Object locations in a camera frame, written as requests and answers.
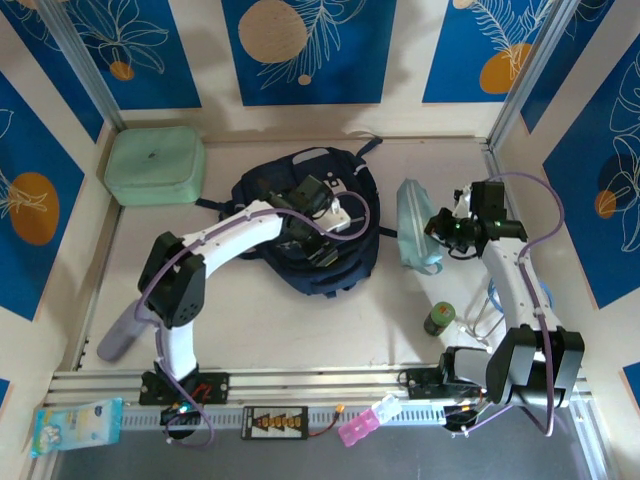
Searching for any light blue pencil case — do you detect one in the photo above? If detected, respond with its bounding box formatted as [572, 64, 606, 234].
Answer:
[396, 178, 445, 276]

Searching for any black charging board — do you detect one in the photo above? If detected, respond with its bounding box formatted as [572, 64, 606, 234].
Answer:
[241, 405, 310, 441]

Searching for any black controller board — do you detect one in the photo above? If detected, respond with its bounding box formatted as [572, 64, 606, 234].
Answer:
[443, 403, 485, 432]
[159, 403, 202, 427]

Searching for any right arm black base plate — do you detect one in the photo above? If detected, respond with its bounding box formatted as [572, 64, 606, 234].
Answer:
[399, 367, 494, 401]

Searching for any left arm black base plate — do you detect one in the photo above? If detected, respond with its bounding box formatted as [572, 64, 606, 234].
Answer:
[138, 371, 231, 406]

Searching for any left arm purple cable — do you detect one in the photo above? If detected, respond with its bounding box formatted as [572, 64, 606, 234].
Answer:
[137, 192, 371, 449]

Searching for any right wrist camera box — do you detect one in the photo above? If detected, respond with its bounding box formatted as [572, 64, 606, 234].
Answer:
[452, 181, 506, 221]

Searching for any aluminium frame post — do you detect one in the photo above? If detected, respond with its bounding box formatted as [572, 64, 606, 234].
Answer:
[37, 0, 126, 132]
[487, 0, 576, 151]

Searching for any clear plastic box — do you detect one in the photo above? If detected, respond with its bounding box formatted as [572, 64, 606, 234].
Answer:
[372, 393, 403, 424]

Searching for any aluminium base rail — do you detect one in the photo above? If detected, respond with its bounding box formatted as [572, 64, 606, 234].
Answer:
[42, 367, 594, 409]

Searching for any green jar dark lid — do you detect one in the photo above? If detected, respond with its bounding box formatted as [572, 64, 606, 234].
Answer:
[423, 301, 455, 337]

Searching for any perforated cable tray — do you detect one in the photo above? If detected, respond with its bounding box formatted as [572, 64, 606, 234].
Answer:
[119, 402, 451, 432]

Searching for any mint green storage case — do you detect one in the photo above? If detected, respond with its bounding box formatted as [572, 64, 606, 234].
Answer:
[103, 124, 208, 208]

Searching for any navy blue backpack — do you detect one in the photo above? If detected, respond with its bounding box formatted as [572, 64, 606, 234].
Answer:
[194, 138, 401, 299]

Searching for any pink plastic box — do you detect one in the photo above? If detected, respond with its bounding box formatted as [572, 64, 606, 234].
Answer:
[337, 408, 381, 447]

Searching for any wet wipes packet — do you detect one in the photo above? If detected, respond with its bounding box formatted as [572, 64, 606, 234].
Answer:
[30, 397, 125, 460]

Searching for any red wire yellow connector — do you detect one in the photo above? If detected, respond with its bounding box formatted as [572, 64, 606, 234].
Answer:
[307, 403, 347, 437]

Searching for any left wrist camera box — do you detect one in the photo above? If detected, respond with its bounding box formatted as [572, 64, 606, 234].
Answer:
[324, 197, 352, 234]

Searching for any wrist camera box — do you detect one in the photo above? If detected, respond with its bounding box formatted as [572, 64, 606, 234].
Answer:
[452, 181, 506, 221]
[324, 197, 352, 234]

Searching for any grey glasses case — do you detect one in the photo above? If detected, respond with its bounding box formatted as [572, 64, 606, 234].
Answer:
[97, 302, 151, 362]

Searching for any blue cable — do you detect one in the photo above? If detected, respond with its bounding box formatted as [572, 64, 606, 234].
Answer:
[487, 278, 556, 312]

